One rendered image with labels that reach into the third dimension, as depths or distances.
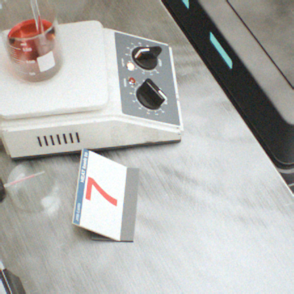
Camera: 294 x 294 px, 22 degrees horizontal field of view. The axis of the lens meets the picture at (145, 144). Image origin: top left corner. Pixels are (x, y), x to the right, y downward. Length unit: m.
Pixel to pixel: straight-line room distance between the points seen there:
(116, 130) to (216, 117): 0.13
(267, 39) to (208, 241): 0.73
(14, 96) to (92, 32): 0.12
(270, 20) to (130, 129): 0.72
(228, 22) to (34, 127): 0.75
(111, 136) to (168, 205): 0.10
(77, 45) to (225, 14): 0.70
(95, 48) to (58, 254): 0.23
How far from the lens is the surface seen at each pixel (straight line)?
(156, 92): 0.83
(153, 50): 0.87
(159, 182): 0.85
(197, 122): 0.89
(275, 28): 1.49
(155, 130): 0.84
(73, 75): 0.83
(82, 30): 0.87
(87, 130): 0.83
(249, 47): 1.47
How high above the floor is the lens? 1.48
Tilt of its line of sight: 57 degrees down
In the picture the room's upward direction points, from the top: 5 degrees counter-clockwise
